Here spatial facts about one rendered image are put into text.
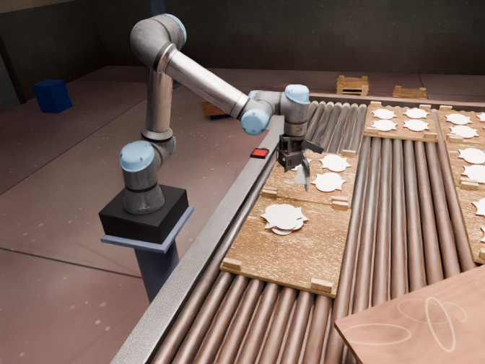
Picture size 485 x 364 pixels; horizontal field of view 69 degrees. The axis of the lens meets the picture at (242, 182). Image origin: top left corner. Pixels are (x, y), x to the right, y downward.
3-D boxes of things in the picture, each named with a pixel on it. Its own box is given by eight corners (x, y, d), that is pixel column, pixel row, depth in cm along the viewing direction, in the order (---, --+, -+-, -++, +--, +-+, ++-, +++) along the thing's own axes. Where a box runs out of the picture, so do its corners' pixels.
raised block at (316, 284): (309, 288, 100) (310, 282, 98) (311, 283, 101) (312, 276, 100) (331, 294, 98) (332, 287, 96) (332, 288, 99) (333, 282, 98)
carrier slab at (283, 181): (259, 196, 142) (259, 193, 141) (283, 150, 174) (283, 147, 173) (349, 210, 131) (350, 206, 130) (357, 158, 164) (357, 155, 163)
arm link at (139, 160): (117, 186, 126) (110, 153, 118) (136, 167, 137) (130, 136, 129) (148, 192, 124) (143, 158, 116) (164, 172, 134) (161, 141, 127)
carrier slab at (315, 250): (219, 270, 109) (219, 266, 109) (260, 197, 141) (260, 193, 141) (335, 298, 98) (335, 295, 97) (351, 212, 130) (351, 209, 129)
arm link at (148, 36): (120, 16, 94) (275, 116, 98) (141, 11, 103) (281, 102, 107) (110, 54, 100) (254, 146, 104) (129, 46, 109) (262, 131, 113)
